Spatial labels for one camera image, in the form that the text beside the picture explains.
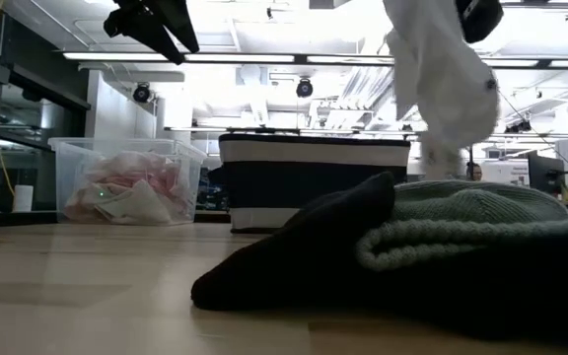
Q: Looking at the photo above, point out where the black cloth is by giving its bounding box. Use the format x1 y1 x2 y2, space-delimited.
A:
189 171 568 341

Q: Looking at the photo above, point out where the green knit cloth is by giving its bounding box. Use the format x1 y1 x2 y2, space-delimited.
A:
355 178 568 273

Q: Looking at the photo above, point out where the white sign board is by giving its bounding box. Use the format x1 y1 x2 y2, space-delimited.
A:
480 159 531 188

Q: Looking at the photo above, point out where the salmon pink cloth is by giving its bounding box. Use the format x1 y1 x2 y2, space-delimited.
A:
85 151 192 211

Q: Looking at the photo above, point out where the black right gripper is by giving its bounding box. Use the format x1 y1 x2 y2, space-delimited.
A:
455 0 505 45

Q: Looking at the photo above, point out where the white cloth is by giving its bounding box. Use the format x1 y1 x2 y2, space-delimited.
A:
63 179 176 226
381 0 502 181

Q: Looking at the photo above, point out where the black ceiling spotlight cluster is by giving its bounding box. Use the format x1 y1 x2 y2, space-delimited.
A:
504 119 533 135

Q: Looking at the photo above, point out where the clear plastic bin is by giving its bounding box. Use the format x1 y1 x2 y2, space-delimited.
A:
46 136 209 227

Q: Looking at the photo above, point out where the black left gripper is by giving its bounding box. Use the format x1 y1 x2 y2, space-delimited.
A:
103 0 201 66

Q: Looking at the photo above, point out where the navy white striped fabric basket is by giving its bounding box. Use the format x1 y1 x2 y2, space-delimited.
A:
217 132 412 235

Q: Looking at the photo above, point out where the black computer monitor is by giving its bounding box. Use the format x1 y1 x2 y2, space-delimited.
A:
527 151 567 196

